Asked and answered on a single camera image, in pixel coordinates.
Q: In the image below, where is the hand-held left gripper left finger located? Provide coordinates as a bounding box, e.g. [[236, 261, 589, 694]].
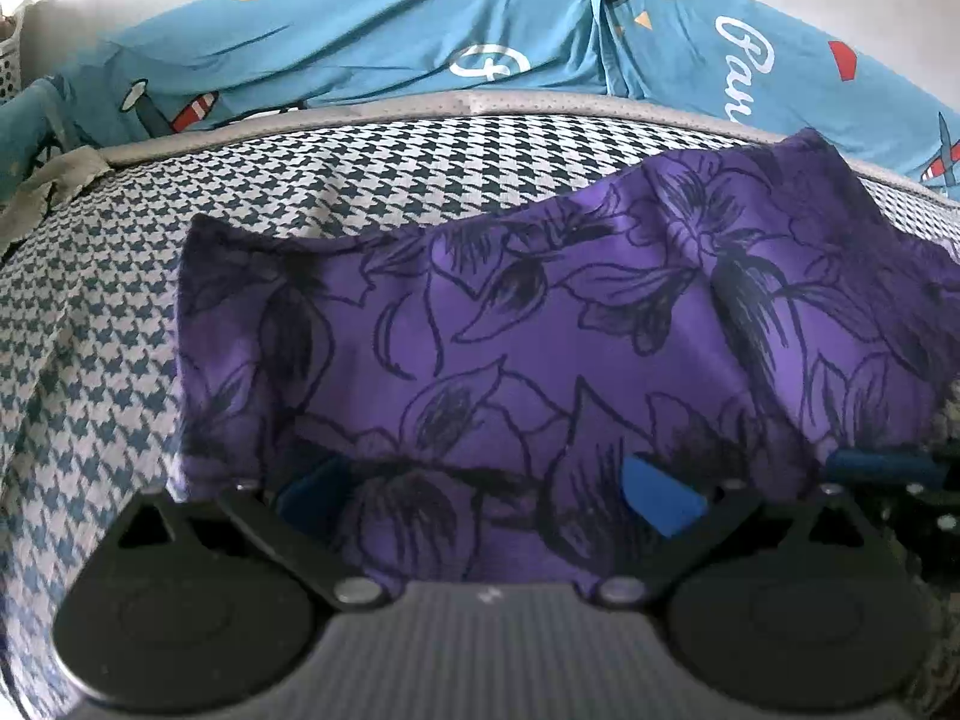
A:
[[112, 454, 392, 612]]

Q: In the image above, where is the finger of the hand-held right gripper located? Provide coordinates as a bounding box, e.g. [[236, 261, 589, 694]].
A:
[[823, 446, 950, 494]]

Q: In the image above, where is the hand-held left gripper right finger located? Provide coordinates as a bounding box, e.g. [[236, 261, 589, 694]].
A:
[[591, 454, 865, 610]]

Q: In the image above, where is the purple floral garment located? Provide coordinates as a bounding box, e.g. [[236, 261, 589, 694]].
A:
[[172, 127, 960, 587]]

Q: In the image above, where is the houndstooth mattress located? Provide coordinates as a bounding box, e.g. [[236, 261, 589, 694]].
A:
[[0, 86, 960, 720]]

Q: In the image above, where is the olive cloth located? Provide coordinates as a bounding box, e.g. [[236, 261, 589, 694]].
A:
[[0, 146, 110, 250]]

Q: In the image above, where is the blue printed bedsheet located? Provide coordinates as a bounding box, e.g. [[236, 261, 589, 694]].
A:
[[0, 0, 960, 203]]

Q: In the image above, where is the white plastic basket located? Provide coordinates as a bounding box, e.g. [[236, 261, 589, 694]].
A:
[[0, 4, 28, 103]]

